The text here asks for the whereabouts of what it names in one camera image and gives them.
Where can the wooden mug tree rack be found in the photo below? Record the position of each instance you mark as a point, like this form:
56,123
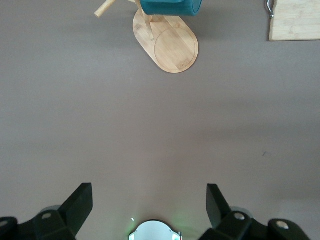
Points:
175,50

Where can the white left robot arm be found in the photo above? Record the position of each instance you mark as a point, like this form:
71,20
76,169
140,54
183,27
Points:
152,231

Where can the teal cup yellow inside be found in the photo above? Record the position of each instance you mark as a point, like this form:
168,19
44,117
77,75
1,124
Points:
170,7

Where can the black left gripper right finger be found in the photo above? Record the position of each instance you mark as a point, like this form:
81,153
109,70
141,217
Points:
237,225

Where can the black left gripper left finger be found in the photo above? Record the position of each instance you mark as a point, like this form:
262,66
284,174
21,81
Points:
50,225

